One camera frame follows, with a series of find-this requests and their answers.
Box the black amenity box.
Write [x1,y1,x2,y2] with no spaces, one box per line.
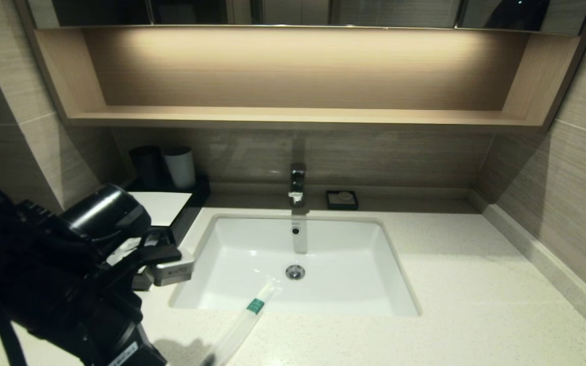
[128,174,211,247]

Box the black soap dish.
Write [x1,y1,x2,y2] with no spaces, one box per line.
[326,190,359,210]

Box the white cup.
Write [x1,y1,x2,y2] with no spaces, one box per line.
[163,146,196,190]

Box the light wooden wall shelf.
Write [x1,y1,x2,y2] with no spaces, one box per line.
[14,23,586,134]

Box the chrome faucet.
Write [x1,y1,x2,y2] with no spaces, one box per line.
[288,163,307,207]

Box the white sink basin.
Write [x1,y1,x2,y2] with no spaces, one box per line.
[170,215,421,318]

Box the toothbrush packet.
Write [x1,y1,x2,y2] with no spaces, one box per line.
[200,281,283,366]

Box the black cup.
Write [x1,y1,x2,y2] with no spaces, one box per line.
[129,145,165,191]

